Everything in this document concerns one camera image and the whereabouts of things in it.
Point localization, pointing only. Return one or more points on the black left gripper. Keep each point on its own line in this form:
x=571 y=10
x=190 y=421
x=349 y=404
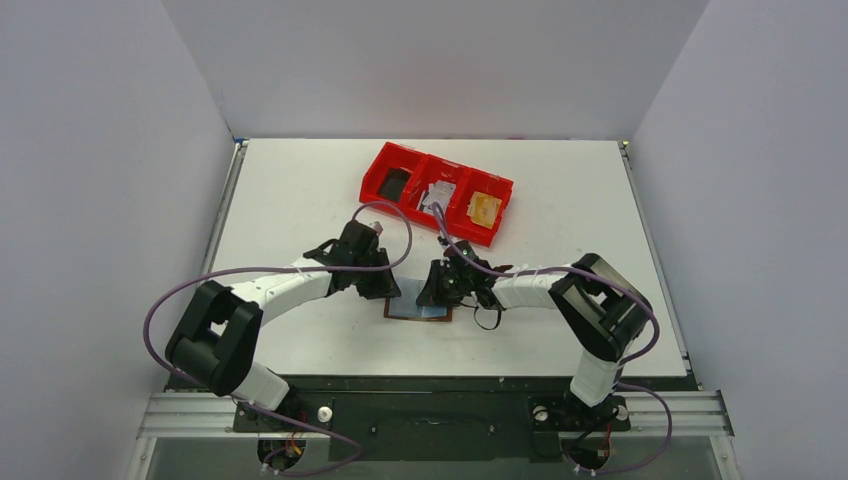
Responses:
x=385 y=287

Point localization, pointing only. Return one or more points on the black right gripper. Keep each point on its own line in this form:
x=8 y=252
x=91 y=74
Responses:
x=444 y=285

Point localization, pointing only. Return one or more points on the brown leather card holder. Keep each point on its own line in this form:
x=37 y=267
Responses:
x=404 y=307

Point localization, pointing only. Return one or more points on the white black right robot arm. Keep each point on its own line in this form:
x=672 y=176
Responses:
x=604 y=311

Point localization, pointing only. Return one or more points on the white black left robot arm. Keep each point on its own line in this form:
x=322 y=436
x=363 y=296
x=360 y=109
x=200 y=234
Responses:
x=216 y=338

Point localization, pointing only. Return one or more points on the black card in bin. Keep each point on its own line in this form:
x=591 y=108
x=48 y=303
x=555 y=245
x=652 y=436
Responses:
x=393 y=184

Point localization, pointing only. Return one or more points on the yellow card in bin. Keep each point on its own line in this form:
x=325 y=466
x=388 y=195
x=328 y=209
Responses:
x=483 y=209

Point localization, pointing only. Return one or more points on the white grey cards in bin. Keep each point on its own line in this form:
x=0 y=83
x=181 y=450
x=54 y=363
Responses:
x=440 y=192

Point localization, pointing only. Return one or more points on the red three-compartment plastic bin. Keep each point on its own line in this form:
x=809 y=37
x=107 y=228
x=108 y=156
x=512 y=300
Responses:
x=426 y=169

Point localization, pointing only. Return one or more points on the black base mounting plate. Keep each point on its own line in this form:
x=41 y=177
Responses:
x=456 y=443

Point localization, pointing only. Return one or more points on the aluminium front rail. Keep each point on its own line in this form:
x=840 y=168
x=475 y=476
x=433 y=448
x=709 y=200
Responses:
x=201 y=415

